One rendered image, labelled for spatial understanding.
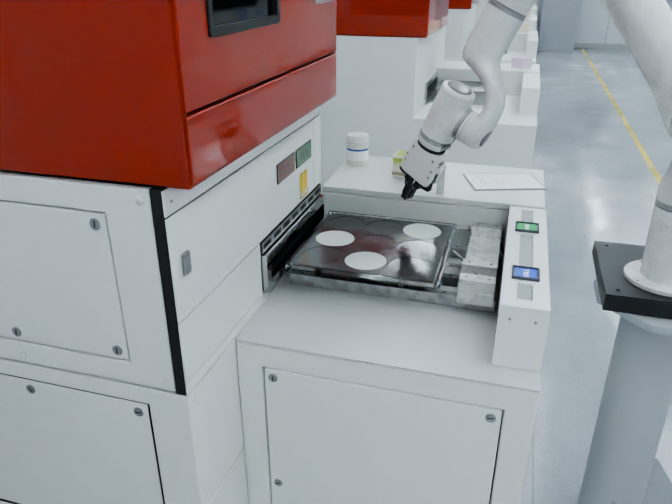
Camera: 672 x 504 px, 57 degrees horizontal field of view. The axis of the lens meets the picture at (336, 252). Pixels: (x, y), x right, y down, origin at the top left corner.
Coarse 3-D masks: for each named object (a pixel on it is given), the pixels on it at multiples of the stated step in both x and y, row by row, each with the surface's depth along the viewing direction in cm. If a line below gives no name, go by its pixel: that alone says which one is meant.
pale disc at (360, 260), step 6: (360, 252) 152; (366, 252) 152; (372, 252) 152; (348, 258) 149; (354, 258) 149; (360, 258) 149; (366, 258) 149; (372, 258) 149; (378, 258) 149; (384, 258) 149; (348, 264) 146; (354, 264) 146; (360, 264) 146; (366, 264) 146; (372, 264) 146; (378, 264) 146; (384, 264) 146
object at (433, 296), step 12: (300, 276) 152; (312, 276) 151; (324, 276) 151; (336, 276) 151; (324, 288) 151; (336, 288) 150; (348, 288) 149; (360, 288) 148; (372, 288) 147; (384, 288) 146; (396, 288) 145; (408, 288) 145; (420, 288) 145; (420, 300) 145; (432, 300) 144; (444, 300) 143
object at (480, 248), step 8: (472, 240) 163; (480, 240) 163; (488, 240) 163; (496, 240) 163; (472, 248) 159; (480, 248) 159; (488, 248) 159; (496, 248) 159; (472, 256) 154; (480, 256) 154; (488, 256) 154; (496, 256) 154; (464, 296) 137; (472, 296) 137; (480, 296) 136; (488, 296) 136; (472, 304) 138; (480, 304) 137; (488, 304) 137
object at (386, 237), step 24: (336, 216) 173; (360, 216) 173; (312, 240) 158; (360, 240) 158; (384, 240) 158; (408, 240) 158; (432, 240) 158; (312, 264) 145; (336, 264) 145; (408, 264) 146; (432, 264) 146
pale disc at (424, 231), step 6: (408, 228) 165; (414, 228) 165; (420, 228) 165; (426, 228) 165; (432, 228) 165; (438, 228) 166; (408, 234) 162; (414, 234) 162; (420, 234) 162; (426, 234) 162; (432, 234) 162; (438, 234) 162
